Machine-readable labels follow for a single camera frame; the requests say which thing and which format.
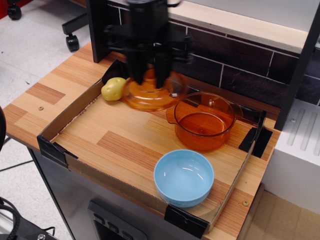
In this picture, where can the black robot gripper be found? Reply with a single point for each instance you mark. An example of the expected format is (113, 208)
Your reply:
(149, 35)

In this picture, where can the orange transparent pot lid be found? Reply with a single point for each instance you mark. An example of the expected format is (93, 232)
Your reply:
(146, 97)

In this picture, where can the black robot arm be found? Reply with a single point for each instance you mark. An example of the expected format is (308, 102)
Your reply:
(147, 2)

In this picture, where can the orange transparent pot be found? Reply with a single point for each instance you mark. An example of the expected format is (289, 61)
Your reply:
(203, 120)

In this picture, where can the cardboard fence with black tape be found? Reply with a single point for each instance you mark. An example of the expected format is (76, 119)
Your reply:
(91, 150)

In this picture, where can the yellow plastic potato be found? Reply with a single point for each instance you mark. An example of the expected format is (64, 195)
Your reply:
(113, 89)

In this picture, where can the black office chair base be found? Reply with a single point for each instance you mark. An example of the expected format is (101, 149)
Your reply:
(71, 26)

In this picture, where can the light blue bowl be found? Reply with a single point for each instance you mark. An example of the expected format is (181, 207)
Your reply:
(183, 178)

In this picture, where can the grey oven control panel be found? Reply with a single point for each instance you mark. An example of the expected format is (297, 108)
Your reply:
(111, 226)

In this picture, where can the black upright post left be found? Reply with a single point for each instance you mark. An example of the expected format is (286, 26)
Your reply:
(102, 13)

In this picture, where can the black upright post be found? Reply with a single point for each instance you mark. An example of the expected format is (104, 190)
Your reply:
(300, 69)
(102, 13)

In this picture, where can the black upright post right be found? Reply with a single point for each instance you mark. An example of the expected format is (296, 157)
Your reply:
(300, 69)

